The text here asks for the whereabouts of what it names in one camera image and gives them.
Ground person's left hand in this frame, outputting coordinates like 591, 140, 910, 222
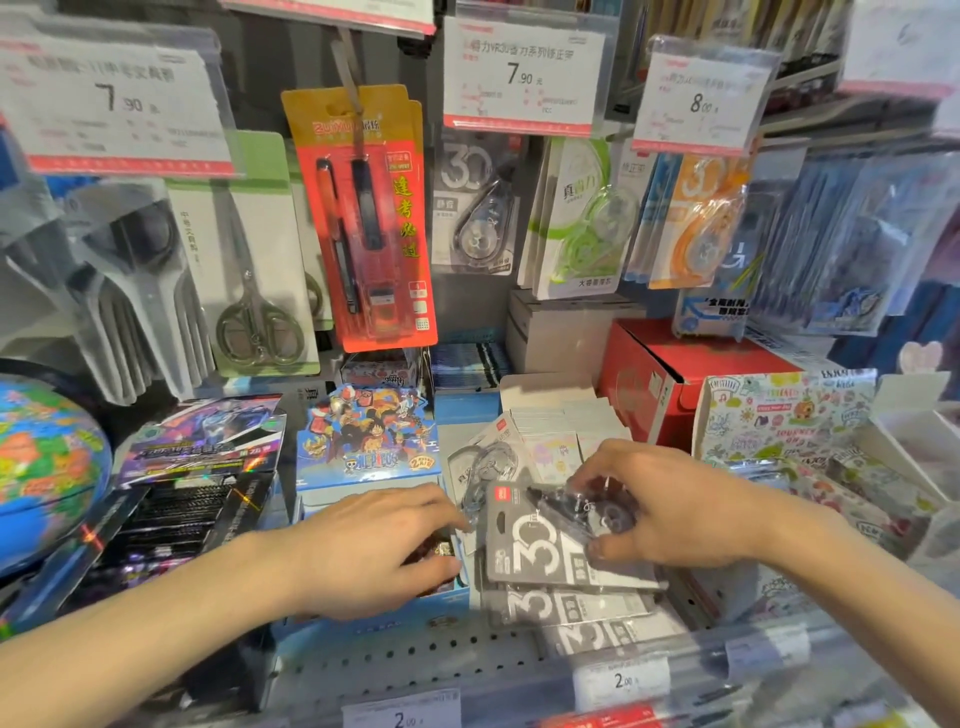
277, 483, 472, 624

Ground person's right hand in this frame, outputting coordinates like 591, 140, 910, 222
566, 438, 783, 571

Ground stack of silver foil packets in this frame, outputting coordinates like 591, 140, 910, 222
719, 457, 796, 498

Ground pile of correction tape packages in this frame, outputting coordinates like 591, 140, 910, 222
442, 419, 695, 661

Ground orange correction tape pack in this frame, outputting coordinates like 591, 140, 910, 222
648, 149, 755, 292

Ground green correction tape package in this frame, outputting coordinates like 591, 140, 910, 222
517, 137, 646, 301

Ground person's right forearm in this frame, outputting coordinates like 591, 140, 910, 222
757, 487, 960, 721

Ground person's left forearm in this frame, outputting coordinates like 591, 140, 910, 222
0, 528, 301, 728

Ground blue cartoon card display box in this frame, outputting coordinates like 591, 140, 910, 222
269, 479, 474, 639

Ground grey perforated metal shelf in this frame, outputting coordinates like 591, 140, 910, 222
254, 592, 901, 728

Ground orange pen set packages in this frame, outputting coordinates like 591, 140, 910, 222
281, 83, 440, 354

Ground white pastel print box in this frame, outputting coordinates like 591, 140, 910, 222
498, 373, 635, 485

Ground red cardboard box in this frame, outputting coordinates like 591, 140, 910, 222
597, 318, 808, 451

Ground black holographic card box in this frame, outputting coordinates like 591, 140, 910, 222
0, 393, 290, 639

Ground clear blister compass package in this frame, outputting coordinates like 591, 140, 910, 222
671, 138, 811, 343

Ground stack of blue striped packets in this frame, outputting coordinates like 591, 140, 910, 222
431, 341, 515, 391

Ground row of red packets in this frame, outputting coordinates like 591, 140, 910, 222
539, 701, 669, 728

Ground pink heart figure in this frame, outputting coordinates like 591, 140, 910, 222
897, 341, 945, 376

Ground row of blue stationery packs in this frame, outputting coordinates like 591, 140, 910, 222
749, 149, 960, 339

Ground scissors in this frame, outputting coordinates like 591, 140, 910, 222
168, 131, 322, 379

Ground blue globe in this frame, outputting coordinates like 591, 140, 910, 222
0, 374, 114, 579

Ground clear packs of grey scissors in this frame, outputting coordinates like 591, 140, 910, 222
0, 176, 219, 406

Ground white price tag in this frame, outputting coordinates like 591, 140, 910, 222
217, 0, 438, 37
631, 35, 783, 159
442, 3, 620, 138
838, 0, 960, 100
0, 11, 241, 180

